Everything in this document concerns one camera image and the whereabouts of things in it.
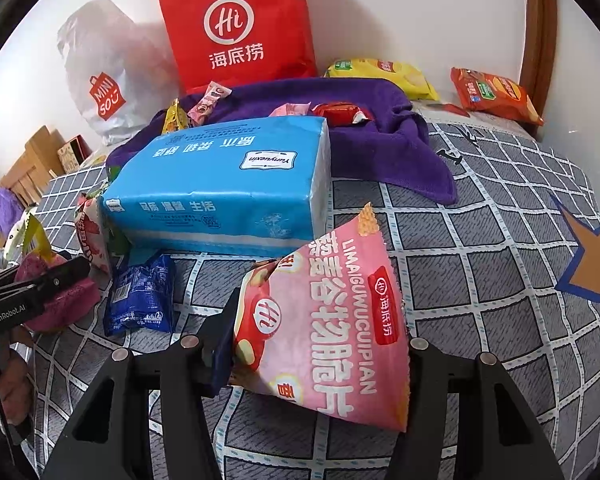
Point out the grey checkered tablecloth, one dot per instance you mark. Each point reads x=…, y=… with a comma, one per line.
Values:
x=479, y=275

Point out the dark blue snack packet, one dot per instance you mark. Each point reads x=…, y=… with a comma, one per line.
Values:
x=141, y=296

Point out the small pink snack packet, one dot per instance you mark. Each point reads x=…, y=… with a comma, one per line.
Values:
x=291, y=109

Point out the pink stick snack packet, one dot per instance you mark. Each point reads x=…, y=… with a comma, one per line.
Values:
x=200, y=112

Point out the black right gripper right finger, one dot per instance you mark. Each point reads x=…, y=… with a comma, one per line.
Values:
x=497, y=433

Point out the purple towel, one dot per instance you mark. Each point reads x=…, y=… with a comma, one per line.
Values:
x=393, y=148

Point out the blue tissue pack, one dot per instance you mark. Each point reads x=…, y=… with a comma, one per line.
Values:
x=255, y=187

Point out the orange Lays chips bag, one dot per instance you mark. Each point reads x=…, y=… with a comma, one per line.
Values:
x=495, y=95

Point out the small red snack packet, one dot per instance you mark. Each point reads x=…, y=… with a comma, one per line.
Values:
x=342, y=114

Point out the green snack packet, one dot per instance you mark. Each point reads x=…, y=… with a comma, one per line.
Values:
x=96, y=194

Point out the red white snack packet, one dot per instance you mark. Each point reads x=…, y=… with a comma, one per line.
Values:
x=91, y=233

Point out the yellow Lays chips bag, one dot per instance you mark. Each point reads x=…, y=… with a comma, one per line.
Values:
x=406, y=76

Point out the yellow triangular snack packet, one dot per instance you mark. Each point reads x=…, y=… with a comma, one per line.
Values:
x=176, y=118

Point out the wooden furniture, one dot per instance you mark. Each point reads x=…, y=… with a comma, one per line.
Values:
x=38, y=164

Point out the red Haidilao paper bag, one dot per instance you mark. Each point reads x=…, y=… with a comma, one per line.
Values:
x=235, y=42

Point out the brown wooden door frame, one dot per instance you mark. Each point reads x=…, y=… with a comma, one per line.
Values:
x=540, y=41

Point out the pink Haidilao crisps bag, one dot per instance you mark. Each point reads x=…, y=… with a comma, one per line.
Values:
x=323, y=328

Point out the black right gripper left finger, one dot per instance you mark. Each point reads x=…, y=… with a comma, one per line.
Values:
x=107, y=434

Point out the magenta yellow snack bag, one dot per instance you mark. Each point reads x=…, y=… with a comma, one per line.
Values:
x=65, y=288

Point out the person's left hand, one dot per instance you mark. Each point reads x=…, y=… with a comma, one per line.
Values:
x=16, y=390

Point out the white Miniso plastic bag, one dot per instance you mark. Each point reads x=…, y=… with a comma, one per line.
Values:
x=117, y=77

